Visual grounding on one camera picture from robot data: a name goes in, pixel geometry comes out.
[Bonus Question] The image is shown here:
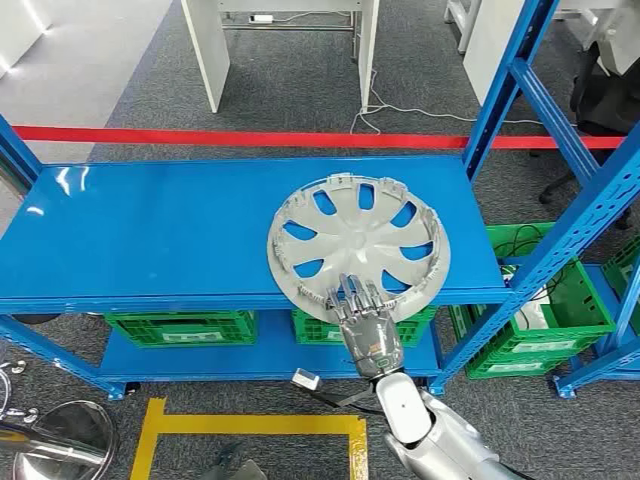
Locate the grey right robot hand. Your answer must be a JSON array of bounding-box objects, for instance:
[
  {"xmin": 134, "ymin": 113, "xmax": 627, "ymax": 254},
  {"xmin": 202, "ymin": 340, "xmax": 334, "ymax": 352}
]
[{"xmin": 326, "ymin": 271, "xmax": 406, "ymax": 382}]

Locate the black stool chrome base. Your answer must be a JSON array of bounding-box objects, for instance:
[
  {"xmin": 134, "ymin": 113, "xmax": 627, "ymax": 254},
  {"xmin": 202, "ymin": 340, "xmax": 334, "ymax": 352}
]
[{"xmin": 0, "ymin": 312, "xmax": 62, "ymax": 427}]

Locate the white desk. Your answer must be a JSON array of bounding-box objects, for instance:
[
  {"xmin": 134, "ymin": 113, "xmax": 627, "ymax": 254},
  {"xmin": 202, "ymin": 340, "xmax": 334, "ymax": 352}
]
[
  {"xmin": 180, "ymin": 0, "xmax": 381, "ymax": 114},
  {"xmin": 444, "ymin": 0, "xmax": 601, "ymax": 107}
]

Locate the white cable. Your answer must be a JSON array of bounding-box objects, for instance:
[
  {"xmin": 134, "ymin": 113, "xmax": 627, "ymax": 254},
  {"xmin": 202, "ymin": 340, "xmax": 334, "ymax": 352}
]
[{"xmin": 349, "ymin": 66, "xmax": 546, "ymax": 137}]

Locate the black office chair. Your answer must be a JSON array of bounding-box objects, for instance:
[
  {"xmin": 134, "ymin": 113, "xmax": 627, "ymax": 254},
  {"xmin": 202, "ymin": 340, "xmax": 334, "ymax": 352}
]
[{"xmin": 539, "ymin": 39, "xmax": 640, "ymax": 230}]

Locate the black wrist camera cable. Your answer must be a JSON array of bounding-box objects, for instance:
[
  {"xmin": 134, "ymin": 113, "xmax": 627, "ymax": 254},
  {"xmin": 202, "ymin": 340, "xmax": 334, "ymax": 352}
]
[{"xmin": 307, "ymin": 387, "xmax": 386, "ymax": 417}]

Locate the grey plastic wheel hubcap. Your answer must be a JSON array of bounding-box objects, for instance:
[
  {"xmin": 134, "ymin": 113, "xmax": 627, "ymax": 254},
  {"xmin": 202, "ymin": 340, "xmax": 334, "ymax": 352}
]
[{"xmin": 266, "ymin": 172, "xmax": 452, "ymax": 326}]

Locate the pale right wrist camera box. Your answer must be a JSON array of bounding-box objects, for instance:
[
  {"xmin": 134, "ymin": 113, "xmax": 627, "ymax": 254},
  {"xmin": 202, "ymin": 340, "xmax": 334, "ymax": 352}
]
[{"xmin": 291, "ymin": 368, "xmax": 322, "ymax": 393}]

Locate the green plastic crate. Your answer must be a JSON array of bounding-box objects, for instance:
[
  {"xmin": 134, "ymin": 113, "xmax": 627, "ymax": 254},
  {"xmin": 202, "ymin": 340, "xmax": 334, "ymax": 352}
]
[
  {"xmin": 448, "ymin": 221, "xmax": 617, "ymax": 381},
  {"xmin": 103, "ymin": 309, "xmax": 260, "ymax": 349},
  {"xmin": 601, "ymin": 235, "xmax": 640, "ymax": 336},
  {"xmin": 291, "ymin": 305, "xmax": 440, "ymax": 348}
]

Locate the grey robot foot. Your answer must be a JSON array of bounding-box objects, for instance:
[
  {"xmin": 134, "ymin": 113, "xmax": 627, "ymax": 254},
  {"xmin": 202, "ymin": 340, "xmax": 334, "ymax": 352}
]
[{"xmin": 197, "ymin": 442, "xmax": 269, "ymax": 480}]

